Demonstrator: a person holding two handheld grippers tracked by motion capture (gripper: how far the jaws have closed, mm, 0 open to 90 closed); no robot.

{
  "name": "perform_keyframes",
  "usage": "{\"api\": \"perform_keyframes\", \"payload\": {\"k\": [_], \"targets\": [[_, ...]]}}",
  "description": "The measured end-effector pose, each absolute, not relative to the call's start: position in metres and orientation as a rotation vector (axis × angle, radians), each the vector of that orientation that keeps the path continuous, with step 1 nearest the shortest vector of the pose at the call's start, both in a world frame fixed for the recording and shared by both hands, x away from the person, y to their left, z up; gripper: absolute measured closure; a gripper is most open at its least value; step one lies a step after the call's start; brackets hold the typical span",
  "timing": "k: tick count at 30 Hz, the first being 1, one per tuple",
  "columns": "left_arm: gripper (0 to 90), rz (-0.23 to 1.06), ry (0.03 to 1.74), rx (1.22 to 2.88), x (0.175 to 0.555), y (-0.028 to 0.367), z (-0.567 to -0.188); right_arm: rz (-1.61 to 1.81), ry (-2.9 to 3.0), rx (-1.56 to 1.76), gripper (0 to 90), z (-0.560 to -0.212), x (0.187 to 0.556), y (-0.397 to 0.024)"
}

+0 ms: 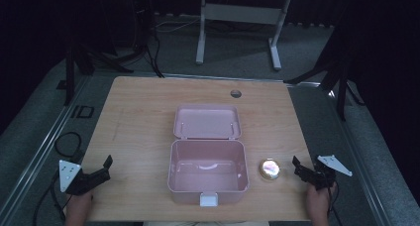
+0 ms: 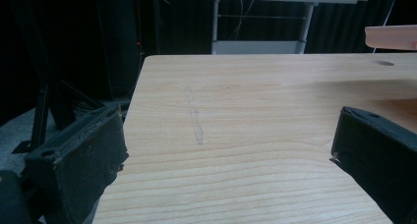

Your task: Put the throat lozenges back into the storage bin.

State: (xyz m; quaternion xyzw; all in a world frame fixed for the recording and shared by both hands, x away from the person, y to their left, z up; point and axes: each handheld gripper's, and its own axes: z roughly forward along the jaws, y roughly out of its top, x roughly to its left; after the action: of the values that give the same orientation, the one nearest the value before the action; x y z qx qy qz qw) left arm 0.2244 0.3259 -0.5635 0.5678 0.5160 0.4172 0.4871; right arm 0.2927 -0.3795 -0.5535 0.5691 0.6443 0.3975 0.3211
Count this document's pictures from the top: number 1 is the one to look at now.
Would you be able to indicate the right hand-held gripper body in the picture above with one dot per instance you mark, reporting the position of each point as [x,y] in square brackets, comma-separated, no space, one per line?
[325,173]

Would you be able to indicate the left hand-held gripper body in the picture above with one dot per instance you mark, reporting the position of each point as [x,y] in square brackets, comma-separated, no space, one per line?
[76,179]

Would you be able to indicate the round gold tin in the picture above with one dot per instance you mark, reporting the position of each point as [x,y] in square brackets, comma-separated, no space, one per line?
[269,169]

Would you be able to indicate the pink plastic storage box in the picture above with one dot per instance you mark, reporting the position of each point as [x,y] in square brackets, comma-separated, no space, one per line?
[207,160]

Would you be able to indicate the person's left hand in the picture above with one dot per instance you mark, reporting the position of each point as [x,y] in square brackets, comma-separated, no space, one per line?
[79,203]

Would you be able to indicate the person's right hand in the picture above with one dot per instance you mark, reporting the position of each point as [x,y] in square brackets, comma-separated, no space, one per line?
[317,199]

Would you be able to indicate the black metal stand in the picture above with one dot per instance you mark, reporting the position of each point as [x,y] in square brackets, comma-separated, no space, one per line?
[70,77]
[341,87]

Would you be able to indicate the black equipment tower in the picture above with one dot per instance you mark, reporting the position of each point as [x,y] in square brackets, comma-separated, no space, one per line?
[142,18]

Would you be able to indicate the white desk frame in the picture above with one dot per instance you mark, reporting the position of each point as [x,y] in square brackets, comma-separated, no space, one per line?
[242,14]

